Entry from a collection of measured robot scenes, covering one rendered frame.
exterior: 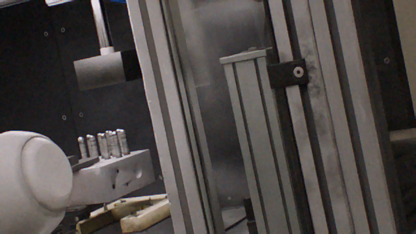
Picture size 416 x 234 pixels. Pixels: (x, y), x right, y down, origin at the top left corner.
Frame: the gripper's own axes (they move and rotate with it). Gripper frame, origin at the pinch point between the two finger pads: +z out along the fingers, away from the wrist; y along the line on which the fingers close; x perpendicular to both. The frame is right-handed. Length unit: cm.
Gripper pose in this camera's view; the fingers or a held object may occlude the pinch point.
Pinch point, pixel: (82, 184)
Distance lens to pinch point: 119.1
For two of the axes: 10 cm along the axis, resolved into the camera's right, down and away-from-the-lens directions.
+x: -8.5, 1.5, 5.0
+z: 4.8, -1.6, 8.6
